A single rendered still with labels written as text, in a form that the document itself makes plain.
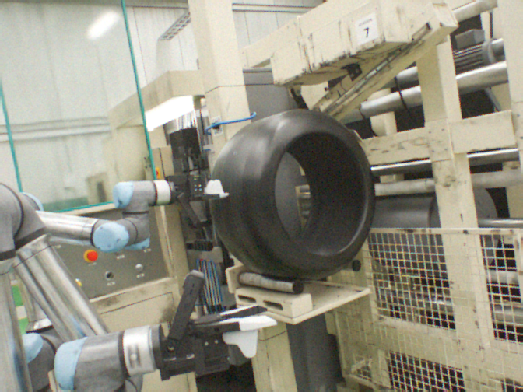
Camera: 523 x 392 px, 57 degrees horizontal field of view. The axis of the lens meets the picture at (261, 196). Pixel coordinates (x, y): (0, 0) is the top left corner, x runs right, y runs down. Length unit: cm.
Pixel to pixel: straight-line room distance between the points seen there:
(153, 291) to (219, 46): 106
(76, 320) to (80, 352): 13
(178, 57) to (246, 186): 1076
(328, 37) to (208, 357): 130
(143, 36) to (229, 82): 1009
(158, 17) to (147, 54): 98
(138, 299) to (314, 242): 78
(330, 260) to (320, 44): 79
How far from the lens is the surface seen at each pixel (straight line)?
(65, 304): 95
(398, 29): 171
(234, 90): 197
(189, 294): 81
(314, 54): 188
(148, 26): 1215
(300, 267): 158
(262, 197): 148
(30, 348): 149
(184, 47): 1232
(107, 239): 127
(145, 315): 215
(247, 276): 183
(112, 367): 82
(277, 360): 208
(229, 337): 79
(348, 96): 193
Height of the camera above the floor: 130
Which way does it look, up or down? 3 degrees down
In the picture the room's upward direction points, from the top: 10 degrees counter-clockwise
